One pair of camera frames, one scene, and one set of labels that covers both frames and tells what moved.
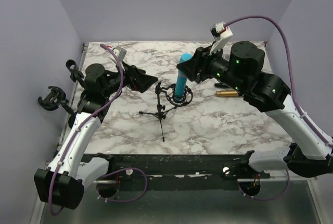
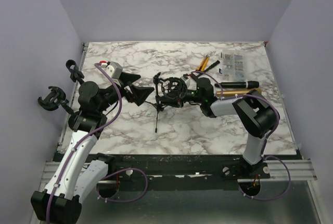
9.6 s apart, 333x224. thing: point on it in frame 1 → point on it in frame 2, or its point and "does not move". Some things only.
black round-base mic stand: (75, 73) does not move
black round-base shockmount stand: (57, 97) does not move
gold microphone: (227, 93) does not move
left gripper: (137, 79) → (139, 94)
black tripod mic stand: (169, 91) → (168, 86)
